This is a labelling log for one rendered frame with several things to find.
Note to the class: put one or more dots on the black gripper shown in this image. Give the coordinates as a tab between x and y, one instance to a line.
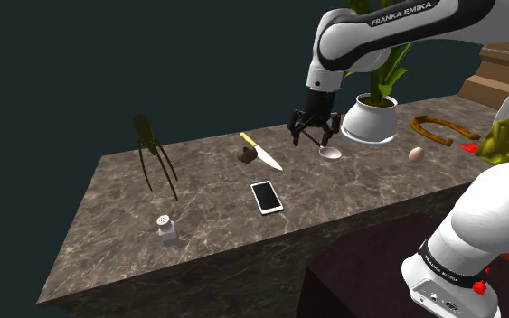
319	105

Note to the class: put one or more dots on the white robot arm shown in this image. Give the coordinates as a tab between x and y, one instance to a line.
483	220

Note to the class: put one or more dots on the green plant in white pot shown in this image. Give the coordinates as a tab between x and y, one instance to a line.
371	119

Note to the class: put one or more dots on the small brown round lump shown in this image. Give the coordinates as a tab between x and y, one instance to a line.
247	155

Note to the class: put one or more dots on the white smartphone with black screen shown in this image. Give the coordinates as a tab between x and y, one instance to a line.
266	197

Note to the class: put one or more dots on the beige egg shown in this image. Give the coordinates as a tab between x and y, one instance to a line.
416	154

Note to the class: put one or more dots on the brown horseshoe shaped object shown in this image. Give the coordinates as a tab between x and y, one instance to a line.
430	130

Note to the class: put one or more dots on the small red flat object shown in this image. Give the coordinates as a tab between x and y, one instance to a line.
470	147

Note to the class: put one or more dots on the dark olive three-legged juicer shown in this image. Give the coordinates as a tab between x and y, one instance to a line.
144	127

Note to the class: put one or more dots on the brown wooden stairs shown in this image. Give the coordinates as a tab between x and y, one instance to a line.
492	83

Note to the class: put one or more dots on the yellow green figure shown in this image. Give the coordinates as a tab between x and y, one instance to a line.
496	145

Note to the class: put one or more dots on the glass salt shaker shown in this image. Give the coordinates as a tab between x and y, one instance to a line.
167	231

